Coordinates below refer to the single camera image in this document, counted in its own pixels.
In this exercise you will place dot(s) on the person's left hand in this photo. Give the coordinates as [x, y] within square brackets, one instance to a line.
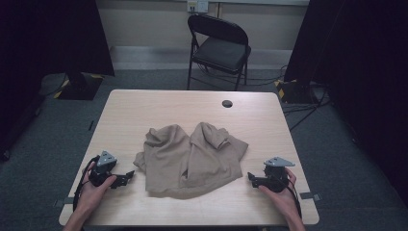
[88, 197]

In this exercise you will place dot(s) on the white wall outlet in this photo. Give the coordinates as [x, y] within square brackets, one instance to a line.
[198, 5]

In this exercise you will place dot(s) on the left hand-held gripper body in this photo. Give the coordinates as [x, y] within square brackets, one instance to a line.
[104, 163]

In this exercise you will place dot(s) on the black folding chair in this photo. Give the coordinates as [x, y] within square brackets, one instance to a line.
[221, 53]

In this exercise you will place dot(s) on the person's right hand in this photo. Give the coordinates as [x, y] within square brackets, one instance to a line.
[285, 202]

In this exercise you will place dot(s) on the black stand base striped tape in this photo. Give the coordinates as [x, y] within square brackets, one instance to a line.
[81, 88]
[295, 91]

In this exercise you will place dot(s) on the black curtain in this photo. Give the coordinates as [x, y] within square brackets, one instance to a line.
[48, 48]
[359, 64]

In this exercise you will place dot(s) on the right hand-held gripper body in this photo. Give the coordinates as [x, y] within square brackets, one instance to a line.
[276, 178]

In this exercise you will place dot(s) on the grey tape strip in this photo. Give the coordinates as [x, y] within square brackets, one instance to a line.
[67, 201]
[310, 196]

